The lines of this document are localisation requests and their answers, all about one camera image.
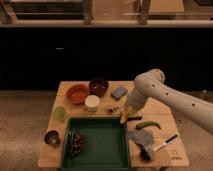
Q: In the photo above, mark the dark grape bunch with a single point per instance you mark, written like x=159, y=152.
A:
x=77, y=144

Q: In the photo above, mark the white cup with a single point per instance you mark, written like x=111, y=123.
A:
x=92, y=102

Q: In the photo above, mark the small metal cup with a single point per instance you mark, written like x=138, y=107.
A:
x=52, y=138

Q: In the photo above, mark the orange bowl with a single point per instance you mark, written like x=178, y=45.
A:
x=77, y=93

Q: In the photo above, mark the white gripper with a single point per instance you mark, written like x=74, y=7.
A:
x=135, y=101

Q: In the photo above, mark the green chili pepper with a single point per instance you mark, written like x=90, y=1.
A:
x=147, y=124

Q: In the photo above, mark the blue sponge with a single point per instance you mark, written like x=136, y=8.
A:
x=119, y=92

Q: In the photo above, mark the yellow banana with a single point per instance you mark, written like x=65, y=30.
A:
x=124, y=117

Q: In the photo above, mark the grey cloth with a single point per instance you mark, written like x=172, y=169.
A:
x=141, y=137

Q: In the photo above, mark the green cup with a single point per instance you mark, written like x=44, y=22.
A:
x=60, y=113

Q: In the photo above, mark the green plastic tray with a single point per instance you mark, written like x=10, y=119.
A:
x=106, y=145

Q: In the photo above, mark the wooden table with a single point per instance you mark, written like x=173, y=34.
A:
x=173, y=155

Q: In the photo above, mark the white handled dish brush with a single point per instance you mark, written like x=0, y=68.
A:
x=148, y=151

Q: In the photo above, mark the dark maroon bowl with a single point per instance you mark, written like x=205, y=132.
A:
x=98, y=86

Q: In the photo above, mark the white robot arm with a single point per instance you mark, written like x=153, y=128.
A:
x=151, y=84

